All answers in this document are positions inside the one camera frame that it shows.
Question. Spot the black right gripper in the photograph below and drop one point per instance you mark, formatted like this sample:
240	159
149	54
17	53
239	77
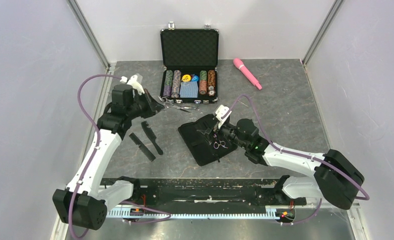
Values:
207	131

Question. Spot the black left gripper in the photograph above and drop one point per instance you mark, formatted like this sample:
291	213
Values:
154	106

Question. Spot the black zippered tool pouch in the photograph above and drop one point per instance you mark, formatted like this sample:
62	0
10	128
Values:
201	147

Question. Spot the purple handled scissors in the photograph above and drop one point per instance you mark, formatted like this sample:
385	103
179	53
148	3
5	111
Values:
219	144

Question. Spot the silver scissors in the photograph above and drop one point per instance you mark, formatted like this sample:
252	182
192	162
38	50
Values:
167	105

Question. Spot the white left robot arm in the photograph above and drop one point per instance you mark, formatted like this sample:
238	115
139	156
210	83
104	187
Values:
82	203

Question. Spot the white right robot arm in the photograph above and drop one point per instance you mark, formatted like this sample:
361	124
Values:
329	176

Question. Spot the black tail comb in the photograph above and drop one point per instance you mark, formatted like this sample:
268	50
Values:
151	136

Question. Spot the purple green chip stack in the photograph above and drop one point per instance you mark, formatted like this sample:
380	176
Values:
167	89

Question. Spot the blue playing card deck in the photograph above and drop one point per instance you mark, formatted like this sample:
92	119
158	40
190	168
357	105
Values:
189	90

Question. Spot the blue dealer button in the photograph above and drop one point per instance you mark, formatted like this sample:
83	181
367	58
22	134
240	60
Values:
195	78

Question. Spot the green orange chip stack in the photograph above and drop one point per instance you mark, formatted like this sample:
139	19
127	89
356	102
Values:
203	82

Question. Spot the brown orange chip stack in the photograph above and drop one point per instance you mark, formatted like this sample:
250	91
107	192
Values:
211	82

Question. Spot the yellow dealer button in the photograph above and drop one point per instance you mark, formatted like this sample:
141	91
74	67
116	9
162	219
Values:
186	78

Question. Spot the purple grey chip stack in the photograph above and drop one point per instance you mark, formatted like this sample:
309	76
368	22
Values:
176	84

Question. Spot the pink wand massager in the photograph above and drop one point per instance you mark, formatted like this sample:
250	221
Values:
244	70

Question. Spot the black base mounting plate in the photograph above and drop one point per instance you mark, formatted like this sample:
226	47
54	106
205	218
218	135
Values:
212	195

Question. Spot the black poker chip case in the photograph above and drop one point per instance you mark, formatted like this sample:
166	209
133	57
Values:
190	50

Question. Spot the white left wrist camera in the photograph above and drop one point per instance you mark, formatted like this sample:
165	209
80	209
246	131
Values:
135	82

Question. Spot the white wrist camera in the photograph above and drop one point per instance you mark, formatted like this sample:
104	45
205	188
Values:
221	114
135	82

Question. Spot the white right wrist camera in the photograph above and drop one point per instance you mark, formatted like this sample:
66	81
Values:
221	114

